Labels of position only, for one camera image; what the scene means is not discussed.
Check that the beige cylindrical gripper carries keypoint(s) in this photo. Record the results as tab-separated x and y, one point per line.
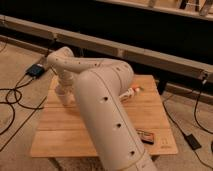
63	88

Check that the white ceramic cup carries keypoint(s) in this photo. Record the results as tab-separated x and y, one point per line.
66	99

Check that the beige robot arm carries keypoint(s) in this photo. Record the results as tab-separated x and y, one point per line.
97	84

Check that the black power adapter box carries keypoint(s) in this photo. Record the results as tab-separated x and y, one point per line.
35	71

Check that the small wooden table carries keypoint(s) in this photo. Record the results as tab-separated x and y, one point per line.
61	132

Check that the white plastic bottle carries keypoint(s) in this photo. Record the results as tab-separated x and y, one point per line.
131	92

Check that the dark candy bar pack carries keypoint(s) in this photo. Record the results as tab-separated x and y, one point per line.
146	137

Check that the black power brick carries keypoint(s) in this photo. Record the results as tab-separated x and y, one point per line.
192	142

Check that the long beige baseboard rail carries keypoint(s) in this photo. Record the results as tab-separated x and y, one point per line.
169	63

